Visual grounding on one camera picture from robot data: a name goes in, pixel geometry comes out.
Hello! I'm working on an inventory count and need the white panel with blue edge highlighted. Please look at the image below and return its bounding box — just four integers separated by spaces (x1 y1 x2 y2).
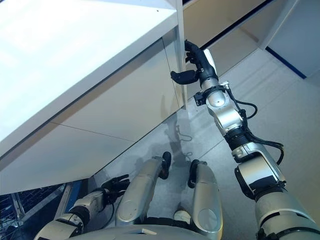
259 0 320 79

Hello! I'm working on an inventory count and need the grey robot torso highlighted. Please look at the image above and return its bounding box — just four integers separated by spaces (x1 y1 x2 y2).
72 219 201 240

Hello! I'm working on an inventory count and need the stainless steel fridge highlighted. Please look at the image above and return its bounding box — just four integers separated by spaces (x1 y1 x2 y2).
182 0 300 111

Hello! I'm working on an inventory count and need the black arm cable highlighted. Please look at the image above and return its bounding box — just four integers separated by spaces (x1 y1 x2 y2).
99 197 117 227
234 99 286 166

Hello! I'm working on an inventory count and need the tall white cabinet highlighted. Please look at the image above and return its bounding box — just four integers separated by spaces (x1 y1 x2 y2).
174 0 189 111

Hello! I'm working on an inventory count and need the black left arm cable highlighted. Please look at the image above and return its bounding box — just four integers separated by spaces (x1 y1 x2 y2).
99 197 117 227

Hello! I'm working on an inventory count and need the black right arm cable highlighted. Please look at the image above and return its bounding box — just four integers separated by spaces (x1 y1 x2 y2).
234 99 286 166

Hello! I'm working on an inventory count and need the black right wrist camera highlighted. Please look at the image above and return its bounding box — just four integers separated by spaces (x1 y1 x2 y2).
194 91 208 107

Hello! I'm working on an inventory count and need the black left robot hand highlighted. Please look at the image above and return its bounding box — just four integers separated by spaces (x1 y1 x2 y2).
100 174 131 201

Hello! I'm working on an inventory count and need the white counter cabinet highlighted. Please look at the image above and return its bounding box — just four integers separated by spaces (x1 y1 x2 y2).
0 0 186 196

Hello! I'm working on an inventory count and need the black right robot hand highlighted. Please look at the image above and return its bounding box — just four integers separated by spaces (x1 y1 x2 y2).
170 39 219 90

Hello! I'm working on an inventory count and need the dark wire rack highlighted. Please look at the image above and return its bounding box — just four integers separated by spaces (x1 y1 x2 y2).
0 179 85 240

